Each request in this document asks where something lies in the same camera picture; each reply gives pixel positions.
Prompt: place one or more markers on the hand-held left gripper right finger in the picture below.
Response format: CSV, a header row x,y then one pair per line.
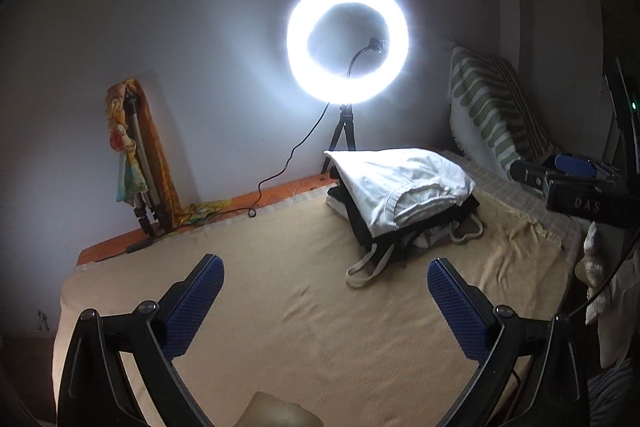
x,y
457,309

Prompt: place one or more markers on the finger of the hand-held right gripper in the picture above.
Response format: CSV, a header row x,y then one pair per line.
x,y
575,165
530,177

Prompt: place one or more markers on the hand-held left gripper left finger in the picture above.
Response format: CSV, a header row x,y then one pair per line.
x,y
192,307

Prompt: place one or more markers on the white t-shirt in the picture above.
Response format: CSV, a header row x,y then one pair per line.
x,y
400,179

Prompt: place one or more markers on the stack of black clothes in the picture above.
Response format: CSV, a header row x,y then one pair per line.
x,y
370,227

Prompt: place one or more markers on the green striped cushion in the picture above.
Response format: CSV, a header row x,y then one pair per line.
x,y
492,107

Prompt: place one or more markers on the beige blanket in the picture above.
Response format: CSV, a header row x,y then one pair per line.
x,y
280,297

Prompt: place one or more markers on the white crumpled cloth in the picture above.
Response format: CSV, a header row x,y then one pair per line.
x,y
615,307

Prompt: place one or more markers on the beige rounded object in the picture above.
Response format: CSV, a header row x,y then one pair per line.
x,y
277,412

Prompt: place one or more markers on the orange bed sheet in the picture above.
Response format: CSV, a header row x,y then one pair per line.
x,y
280,189

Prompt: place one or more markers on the small metal clip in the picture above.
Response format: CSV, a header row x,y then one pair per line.
x,y
42,321

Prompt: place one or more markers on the folded tripod with cloth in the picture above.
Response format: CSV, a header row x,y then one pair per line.
x,y
160,142

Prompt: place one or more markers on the grey striped cloth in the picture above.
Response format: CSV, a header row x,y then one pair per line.
x,y
615,399

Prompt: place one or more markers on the black gooseneck phone holder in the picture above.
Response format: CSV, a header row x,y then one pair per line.
x,y
356,57

